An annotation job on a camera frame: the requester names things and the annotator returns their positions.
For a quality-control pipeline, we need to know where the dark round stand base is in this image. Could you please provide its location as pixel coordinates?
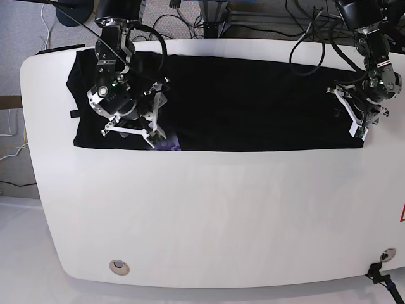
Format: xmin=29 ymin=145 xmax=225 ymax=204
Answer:
xmin=55 ymin=0 xmax=94 ymax=27

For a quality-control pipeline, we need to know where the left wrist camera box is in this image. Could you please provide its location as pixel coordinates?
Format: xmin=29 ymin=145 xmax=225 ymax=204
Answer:
xmin=349 ymin=122 xmax=369 ymax=141

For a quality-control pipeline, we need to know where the aluminium frame post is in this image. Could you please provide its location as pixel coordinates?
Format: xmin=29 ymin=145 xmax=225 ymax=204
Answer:
xmin=198 ymin=1 xmax=231 ymax=39

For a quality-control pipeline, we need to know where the metal table grommet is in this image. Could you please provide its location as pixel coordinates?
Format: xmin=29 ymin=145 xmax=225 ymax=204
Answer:
xmin=380 ymin=248 xmax=396 ymax=263
xmin=109 ymin=260 xmax=130 ymax=276

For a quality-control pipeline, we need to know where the black clamp with cable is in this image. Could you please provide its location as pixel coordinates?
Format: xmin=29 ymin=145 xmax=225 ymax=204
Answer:
xmin=365 ymin=262 xmax=404 ymax=304

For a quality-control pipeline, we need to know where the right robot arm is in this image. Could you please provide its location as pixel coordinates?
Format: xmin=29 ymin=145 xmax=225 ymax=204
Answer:
xmin=87 ymin=1 xmax=169 ymax=146

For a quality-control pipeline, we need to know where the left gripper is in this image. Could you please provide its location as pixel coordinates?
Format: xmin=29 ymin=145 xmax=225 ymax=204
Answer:
xmin=327 ymin=84 xmax=390 ymax=128

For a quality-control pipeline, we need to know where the white floor cable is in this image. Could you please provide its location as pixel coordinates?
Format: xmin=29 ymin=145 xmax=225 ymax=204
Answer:
xmin=0 ymin=108 xmax=29 ymax=161

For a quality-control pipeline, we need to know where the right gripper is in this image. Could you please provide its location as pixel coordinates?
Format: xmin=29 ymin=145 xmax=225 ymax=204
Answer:
xmin=100 ymin=75 xmax=170 ymax=139

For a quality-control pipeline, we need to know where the black flat bar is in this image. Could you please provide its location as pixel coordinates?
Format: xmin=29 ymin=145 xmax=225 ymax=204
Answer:
xmin=36 ymin=44 xmax=85 ymax=55

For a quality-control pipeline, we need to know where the red warning triangle sticker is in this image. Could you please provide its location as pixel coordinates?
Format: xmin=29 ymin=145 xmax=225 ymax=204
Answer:
xmin=400 ymin=205 xmax=405 ymax=222

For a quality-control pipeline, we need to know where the metal table grommet left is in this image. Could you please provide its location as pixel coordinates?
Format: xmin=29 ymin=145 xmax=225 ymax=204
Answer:
xmin=109 ymin=260 xmax=130 ymax=276

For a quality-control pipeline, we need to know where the black T-shirt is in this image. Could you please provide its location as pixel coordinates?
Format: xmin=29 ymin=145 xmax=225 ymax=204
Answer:
xmin=65 ymin=49 xmax=373 ymax=153

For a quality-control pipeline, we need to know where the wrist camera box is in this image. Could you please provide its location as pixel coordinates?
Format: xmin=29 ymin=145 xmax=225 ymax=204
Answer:
xmin=349 ymin=122 xmax=369 ymax=141
xmin=144 ymin=131 xmax=166 ymax=149

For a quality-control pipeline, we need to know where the metal table grommet right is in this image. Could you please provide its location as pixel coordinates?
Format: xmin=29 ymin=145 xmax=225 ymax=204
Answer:
xmin=380 ymin=248 xmax=396 ymax=263

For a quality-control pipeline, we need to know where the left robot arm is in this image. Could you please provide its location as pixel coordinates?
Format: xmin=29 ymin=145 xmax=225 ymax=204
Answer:
xmin=294 ymin=1 xmax=402 ymax=140

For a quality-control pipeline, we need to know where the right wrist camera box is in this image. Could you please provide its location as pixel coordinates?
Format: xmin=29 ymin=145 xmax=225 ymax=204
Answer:
xmin=144 ymin=131 xmax=166 ymax=149

